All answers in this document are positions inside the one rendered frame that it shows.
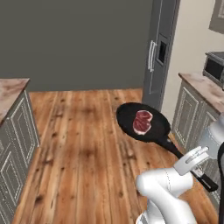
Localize grey microwave oven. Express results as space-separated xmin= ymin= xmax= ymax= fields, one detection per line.
xmin=202 ymin=51 xmax=224 ymax=89

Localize grey fridge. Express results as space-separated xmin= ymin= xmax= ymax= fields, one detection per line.
xmin=141 ymin=0 xmax=181 ymax=112

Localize grey wall cupboard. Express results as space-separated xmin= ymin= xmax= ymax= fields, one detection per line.
xmin=208 ymin=0 xmax=224 ymax=35

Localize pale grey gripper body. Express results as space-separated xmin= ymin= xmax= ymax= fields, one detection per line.
xmin=173 ymin=145 xmax=211 ymax=177

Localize red raw steak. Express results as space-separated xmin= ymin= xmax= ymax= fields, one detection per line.
xmin=132 ymin=109 xmax=154 ymax=136

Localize grey panelled island cupboards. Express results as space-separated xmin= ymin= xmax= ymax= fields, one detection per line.
xmin=0 ymin=88 xmax=41 ymax=224

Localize grey panelled base cupboards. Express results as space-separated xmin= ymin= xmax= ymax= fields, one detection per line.
xmin=171 ymin=80 xmax=224 ymax=212

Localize black frying pan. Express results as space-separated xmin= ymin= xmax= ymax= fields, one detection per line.
xmin=115 ymin=101 xmax=220 ymax=193

